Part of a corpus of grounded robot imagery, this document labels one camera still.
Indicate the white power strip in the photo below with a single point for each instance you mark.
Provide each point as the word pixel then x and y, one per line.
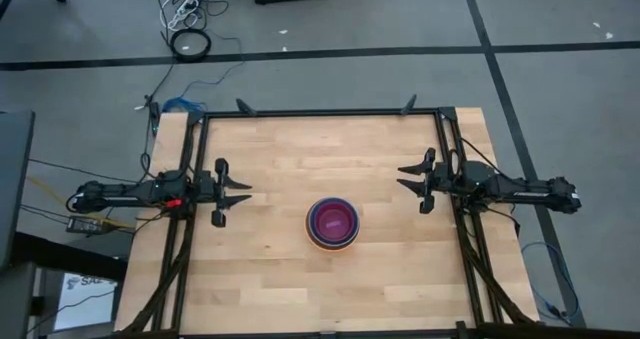
pixel 184 7

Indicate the grey cabinet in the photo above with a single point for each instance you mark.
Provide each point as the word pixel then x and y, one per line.
pixel 12 179

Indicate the black power adapter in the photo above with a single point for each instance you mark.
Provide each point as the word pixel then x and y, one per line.
pixel 85 224

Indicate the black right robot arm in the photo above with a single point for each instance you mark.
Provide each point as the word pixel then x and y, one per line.
pixel 525 191

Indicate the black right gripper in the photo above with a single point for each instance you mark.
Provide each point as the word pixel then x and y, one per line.
pixel 442 179

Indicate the black aluminium table frame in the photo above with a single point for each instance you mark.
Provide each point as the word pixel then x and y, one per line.
pixel 325 113

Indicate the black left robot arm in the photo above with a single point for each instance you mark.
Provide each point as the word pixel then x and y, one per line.
pixel 125 193

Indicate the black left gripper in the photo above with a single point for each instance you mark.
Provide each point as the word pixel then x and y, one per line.
pixel 207 189

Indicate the stack of coloured bowls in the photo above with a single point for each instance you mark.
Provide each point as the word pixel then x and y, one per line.
pixel 332 249

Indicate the purple plastic bowl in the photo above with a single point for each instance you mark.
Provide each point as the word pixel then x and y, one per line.
pixel 334 221

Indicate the white printed sign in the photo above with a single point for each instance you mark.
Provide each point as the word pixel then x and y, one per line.
pixel 82 301

